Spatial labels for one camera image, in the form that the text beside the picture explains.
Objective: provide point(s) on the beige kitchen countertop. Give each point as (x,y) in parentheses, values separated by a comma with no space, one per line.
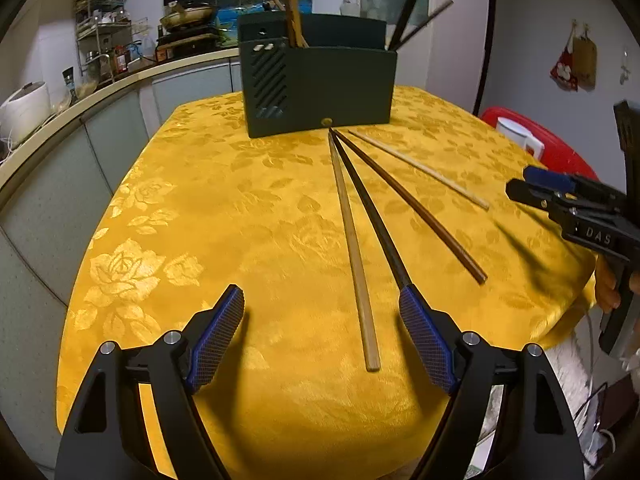
(130,77)

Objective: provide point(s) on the red plastic stool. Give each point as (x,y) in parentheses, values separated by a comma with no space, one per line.
(565,152)

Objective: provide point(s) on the white wall hook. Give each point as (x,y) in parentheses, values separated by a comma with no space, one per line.
(625,67)

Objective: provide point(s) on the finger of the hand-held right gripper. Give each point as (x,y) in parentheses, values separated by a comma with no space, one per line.
(545,177)
(530,191)

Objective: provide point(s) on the pale wooden chopstick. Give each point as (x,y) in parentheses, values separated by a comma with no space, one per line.
(420,170)

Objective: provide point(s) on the brass pan with lid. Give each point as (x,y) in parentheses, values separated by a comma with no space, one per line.
(187,17)

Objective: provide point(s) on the dark green utensil holder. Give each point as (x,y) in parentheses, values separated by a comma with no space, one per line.
(340,90)

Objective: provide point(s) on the black induction cooker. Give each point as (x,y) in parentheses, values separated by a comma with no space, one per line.
(185,47)

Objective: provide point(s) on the red hanging decoration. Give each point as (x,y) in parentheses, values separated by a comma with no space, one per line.
(565,67)

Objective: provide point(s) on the white fluffy cloth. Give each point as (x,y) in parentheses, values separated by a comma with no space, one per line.
(570,375)

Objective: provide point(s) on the metal spice rack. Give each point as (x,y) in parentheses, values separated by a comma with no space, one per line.
(110,35)

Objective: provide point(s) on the grey-green base cabinets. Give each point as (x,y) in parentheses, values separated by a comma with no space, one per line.
(120,120)

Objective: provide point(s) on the blue backsplash picture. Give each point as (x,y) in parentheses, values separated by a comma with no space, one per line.
(232,0)

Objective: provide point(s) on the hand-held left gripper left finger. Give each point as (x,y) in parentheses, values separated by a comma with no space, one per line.
(215,340)

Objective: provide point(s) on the white rice cooker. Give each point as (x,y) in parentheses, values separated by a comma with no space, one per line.
(25,110)

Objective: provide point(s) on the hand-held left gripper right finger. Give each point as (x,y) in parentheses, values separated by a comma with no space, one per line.
(425,340)

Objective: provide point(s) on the dark wooden chair back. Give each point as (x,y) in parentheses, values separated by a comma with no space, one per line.
(629,130)

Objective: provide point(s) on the black wooden chopstick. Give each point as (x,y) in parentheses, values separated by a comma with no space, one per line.
(410,7)
(377,225)

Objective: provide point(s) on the white mug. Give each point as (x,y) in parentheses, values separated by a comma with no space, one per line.
(512,130)

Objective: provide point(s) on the hanging wooden cutting board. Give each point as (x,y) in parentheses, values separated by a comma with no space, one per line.
(586,60)

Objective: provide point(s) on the dark brown wooden chopstick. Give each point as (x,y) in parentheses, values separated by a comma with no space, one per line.
(425,217)
(427,22)

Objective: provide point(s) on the yellow floral tablecloth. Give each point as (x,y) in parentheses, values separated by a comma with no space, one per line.
(225,200)

